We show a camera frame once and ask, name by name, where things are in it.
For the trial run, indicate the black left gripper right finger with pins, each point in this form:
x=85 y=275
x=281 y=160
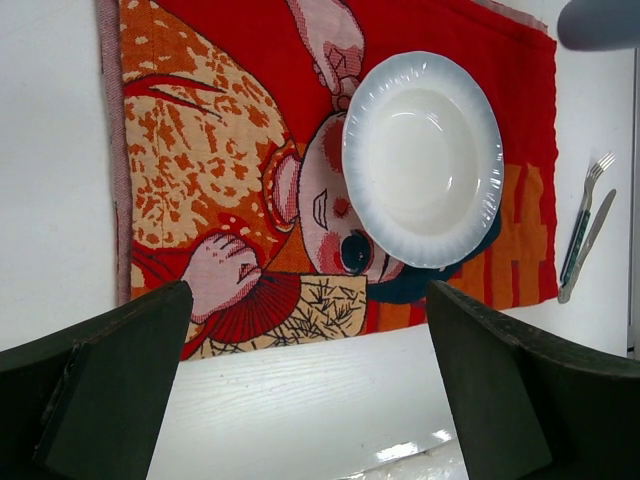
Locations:
x=528 y=404

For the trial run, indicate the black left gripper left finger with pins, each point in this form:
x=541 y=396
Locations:
x=88 y=401

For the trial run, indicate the red patterned cloth placemat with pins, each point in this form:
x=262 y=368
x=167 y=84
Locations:
x=226 y=121

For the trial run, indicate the blue cup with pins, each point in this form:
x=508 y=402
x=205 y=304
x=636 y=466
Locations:
x=599 y=25

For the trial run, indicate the white blue-rimmed plate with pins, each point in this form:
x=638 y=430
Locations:
x=422 y=158

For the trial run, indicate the silver table knife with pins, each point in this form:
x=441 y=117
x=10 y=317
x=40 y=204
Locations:
x=578 y=259

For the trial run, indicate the silver fork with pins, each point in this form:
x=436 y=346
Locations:
x=593 y=174

